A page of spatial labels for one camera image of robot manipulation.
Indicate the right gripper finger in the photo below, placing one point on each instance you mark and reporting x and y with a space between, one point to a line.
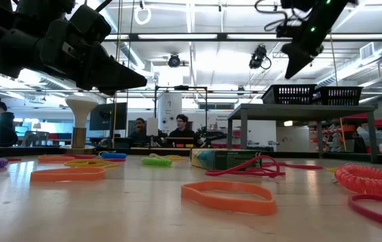
296 58

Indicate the black slotted plastic basket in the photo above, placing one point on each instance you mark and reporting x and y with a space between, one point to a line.
288 94
338 95

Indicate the red rubber band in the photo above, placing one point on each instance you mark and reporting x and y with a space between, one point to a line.
118 160
244 173
378 217
83 156
304 166
14 159

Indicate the yellow rubber band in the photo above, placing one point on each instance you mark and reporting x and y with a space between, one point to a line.
175 158
331 169
68 163

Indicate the orange rubber band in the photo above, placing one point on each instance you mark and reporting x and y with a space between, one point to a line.
53 160
66 176
227 204

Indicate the Crayola crayon box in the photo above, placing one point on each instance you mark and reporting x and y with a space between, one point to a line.
217 158

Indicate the black background robot arm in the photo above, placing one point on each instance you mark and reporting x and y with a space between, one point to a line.
211 136

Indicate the black monitor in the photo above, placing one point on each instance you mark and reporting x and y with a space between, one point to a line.
106 117

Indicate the white bulb brass lamp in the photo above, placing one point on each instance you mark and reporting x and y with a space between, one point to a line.
80 107

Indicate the white LED light bar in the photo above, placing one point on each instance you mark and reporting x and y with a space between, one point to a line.
251 36
120 36
362 36
177 36

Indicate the person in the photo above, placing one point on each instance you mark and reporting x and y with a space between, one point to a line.
6 129
181 132
140 134

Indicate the white paper sheet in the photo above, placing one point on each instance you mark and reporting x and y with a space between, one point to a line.
152 127

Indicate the white column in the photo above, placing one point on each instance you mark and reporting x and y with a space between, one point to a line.
169 107

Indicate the red storage bin shelf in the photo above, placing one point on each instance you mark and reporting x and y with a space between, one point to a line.
358 116

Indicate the yellow pole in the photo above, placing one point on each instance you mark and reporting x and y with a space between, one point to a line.
343 134

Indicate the grey metal shelf riser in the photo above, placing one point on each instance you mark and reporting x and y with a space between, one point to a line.
244 134

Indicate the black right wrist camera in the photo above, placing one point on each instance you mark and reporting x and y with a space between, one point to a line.
291 31

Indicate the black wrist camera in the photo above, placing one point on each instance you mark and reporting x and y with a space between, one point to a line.
291 31
91 23

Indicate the black overhead frame beam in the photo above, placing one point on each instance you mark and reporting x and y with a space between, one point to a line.
133 37

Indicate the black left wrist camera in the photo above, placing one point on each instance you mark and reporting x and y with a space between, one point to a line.
91 23

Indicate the black overhead camera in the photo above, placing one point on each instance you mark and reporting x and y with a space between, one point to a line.
174 60

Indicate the black background rig frame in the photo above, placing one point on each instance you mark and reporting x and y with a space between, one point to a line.
180 87

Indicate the black table frame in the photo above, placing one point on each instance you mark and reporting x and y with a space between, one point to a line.
26 151

